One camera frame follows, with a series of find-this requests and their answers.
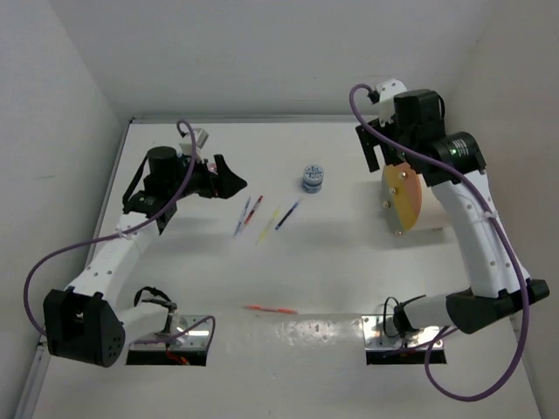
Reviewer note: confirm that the round drawer organizer box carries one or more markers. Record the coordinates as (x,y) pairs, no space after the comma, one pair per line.
(408,204)

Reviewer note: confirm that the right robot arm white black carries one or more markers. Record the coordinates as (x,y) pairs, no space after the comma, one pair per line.
(454,168)

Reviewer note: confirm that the metal base plate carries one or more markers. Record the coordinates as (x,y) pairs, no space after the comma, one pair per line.
(186,332)
(379,338)

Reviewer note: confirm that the dark blue pen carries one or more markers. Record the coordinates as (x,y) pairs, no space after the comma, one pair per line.
(288,214)

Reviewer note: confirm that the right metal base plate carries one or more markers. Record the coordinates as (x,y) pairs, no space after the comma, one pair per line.
(379,338)

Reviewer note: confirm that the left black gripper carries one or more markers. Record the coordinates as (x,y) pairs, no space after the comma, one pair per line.
(223,184)

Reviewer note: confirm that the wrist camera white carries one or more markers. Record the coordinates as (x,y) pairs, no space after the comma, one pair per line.
(382,99)
(200,137)

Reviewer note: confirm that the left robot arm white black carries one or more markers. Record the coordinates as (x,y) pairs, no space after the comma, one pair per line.
(82,322)

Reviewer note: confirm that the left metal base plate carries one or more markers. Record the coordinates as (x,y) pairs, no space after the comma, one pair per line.
(186,332)

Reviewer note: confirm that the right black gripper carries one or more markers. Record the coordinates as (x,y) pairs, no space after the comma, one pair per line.
(369,141)

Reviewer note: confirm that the orange pen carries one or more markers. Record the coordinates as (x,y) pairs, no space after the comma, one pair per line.
(267,309)

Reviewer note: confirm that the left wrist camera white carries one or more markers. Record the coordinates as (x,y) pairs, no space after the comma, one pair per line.
(200,137)

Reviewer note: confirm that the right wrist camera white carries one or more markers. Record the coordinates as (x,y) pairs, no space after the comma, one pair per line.
(382,99)

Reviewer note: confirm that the red pen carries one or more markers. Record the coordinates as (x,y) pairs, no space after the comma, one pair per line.
(253,210)

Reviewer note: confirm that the yellow pen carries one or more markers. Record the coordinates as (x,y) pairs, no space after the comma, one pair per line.
(268,226)

